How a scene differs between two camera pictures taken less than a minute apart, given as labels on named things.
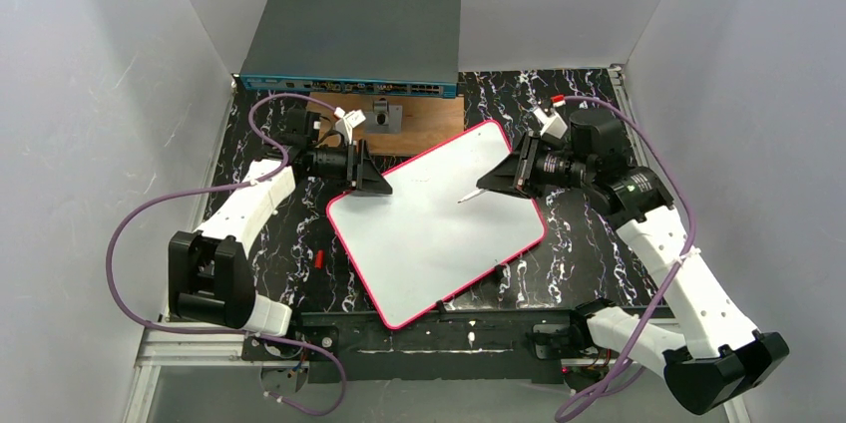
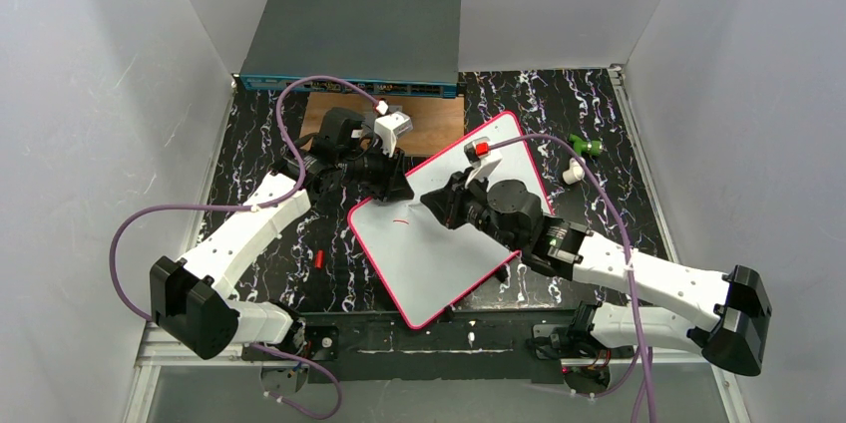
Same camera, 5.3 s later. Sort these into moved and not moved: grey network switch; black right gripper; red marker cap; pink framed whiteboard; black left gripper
Moved: pink framed whiteboard; black right gripper; black left gripper
Not moved: red marker cap; grey network switch
